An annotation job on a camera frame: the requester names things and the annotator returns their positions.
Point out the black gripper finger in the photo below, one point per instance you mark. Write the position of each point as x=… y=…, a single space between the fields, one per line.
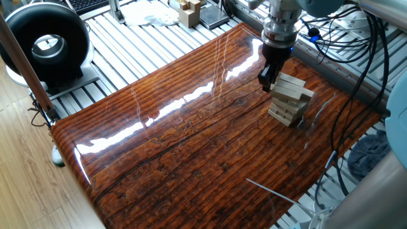
x=265 y=78
x=276 y=71

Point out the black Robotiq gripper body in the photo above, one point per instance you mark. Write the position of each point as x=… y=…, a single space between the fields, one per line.
x=276 y=54

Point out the wooden Jenga block tower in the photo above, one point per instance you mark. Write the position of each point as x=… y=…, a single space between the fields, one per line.
x=287 y=105

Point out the silver UR5 robot arm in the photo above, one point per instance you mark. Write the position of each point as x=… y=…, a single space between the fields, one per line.
x=324 y=6

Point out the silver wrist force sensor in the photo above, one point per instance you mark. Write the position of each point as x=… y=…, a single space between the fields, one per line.
x=281 y=30

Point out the dark grey flat scale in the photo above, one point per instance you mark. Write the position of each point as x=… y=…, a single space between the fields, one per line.
x=213 y=16

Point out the wooden block puzzle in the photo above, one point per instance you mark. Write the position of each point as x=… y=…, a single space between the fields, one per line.
x=189 y=17

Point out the glossy wood grain table cover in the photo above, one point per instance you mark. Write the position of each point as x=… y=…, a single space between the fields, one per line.
x=190 y=143

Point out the grey blue towel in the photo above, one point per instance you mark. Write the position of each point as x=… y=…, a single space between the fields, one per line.
x=369 y=156

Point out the white cloth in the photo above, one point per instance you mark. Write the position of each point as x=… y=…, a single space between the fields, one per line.
x=146 y=14

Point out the black keyboard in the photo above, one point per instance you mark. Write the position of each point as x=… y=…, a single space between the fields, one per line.
x=89 y=4

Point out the white rounded foot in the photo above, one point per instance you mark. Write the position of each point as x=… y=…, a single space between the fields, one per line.
x=57 y=156

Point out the grey aluminium edge rail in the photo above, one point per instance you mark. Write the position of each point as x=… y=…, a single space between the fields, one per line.
x=334 y=74

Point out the short aluminium post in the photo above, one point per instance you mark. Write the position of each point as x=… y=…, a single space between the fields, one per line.
x=116 y=11

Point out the brown post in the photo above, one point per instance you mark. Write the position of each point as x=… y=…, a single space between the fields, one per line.
x=23 y=68

